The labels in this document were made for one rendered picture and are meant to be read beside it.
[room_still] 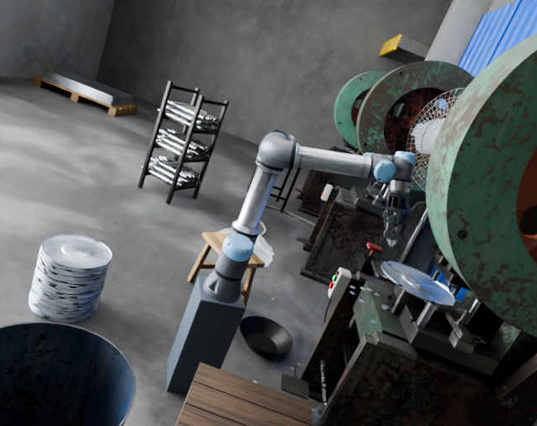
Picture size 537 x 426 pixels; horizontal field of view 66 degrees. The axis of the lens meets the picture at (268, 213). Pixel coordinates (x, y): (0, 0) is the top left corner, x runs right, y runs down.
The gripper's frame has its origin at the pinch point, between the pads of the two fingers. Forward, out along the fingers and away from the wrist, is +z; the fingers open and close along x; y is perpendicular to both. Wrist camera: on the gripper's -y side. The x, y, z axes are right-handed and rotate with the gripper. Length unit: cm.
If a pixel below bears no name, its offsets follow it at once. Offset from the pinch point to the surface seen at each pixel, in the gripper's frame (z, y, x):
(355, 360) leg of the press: 36.7, 31.8, 6.4
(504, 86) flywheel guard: -48, 54, 39
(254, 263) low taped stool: 31, -16, -80
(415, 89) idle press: -83, -104, -41
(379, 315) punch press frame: 24.9, 15.1, 5.4
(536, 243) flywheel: -13, 30, 49
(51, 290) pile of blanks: 41, 78, -113
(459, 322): 20.4, 7.2, 30.4
